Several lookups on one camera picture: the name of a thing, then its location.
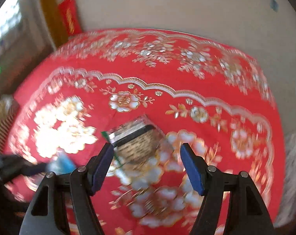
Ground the blue snack packet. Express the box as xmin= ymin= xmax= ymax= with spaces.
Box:
xmin=47 ymin=152 xmax=77 ymax=175

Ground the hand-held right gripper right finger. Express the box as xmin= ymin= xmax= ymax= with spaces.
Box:
xmin=180 ymin=143 xmax=277 ymax=235

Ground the red floral tablecloth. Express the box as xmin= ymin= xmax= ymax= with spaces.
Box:
xmin=4 ymin=28 xmax=285 ymax=235

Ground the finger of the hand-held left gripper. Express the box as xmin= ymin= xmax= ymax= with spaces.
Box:
xmin=0 ymin=154 xmax=49 ymax=184

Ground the brown striped cardboard box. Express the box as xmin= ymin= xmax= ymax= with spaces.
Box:
xmin=0 ymin=95 xmax=20 ymax=150

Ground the yellow wooden door frame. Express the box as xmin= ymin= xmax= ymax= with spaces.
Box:
xmin=38 ymin=0 xmax=70 ymax=52

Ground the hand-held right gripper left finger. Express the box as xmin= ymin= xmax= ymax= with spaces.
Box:
xmin=19 ymin=142 xmax=114 ymax=235

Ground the red wall poster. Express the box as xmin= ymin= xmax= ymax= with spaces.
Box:
xmin=56 ymin=0 xmax=83 ymax=37

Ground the clear packet with brown biscuit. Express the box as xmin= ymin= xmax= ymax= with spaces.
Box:
xmin=101 ymin=115 xmax=175 ymax=168

